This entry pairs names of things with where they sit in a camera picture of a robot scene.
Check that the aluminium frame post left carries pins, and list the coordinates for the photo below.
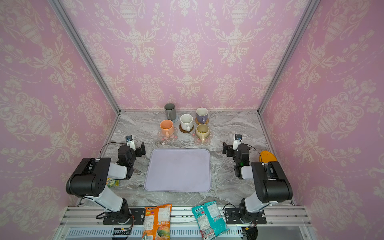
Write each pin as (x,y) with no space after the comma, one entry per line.
(73,33)

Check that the white mug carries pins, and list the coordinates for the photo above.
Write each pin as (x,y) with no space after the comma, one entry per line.
(187,121)

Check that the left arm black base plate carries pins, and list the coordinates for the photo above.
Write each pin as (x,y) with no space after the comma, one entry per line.
(136,216)

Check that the lavender silicone tray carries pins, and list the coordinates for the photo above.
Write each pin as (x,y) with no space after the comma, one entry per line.
(179,170)

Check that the aluminium frame post right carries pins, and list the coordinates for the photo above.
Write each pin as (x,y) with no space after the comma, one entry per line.
(295,39)

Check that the brown wooden round coaster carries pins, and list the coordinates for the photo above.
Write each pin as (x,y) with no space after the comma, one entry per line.
(184,131)

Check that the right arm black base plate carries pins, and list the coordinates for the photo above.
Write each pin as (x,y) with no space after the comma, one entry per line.
(234,216)

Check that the pink flower silicone coaster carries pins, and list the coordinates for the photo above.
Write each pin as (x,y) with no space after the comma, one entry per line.
(198,141)

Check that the beige yellow mug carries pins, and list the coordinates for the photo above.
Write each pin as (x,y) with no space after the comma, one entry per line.
(202,132)

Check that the teal snack bag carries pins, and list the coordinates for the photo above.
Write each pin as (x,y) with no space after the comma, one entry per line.
(210,220)

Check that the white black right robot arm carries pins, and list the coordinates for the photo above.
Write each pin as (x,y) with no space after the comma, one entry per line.
(271,183)

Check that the woven rattan round coaster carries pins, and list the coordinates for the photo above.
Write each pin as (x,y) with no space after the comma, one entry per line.
(198,123)

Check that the lavender mug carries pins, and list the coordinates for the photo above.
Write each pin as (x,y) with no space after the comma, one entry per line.
(202,114)

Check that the green snack packet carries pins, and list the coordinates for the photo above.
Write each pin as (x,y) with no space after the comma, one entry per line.
(112,183)

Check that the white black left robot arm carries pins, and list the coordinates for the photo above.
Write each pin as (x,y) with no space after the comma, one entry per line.
(90,181)

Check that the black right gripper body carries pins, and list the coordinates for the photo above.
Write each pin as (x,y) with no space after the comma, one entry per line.
(230,150)

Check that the aluminium front rail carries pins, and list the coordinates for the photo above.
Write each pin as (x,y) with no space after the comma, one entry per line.
(278,215)

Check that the orange snack bag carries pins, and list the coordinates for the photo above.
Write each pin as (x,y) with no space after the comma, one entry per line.
(157,222)

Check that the grey mug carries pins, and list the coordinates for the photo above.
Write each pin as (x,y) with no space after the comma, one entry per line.
(170,110)

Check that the aluminium frame post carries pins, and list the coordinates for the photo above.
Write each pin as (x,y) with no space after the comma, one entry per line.
(295,39)
(73,33)

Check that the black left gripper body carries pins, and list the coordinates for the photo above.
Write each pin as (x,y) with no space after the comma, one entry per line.
(133,156)

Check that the peach orange mug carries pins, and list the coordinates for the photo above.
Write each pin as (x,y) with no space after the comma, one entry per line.
(167,127)

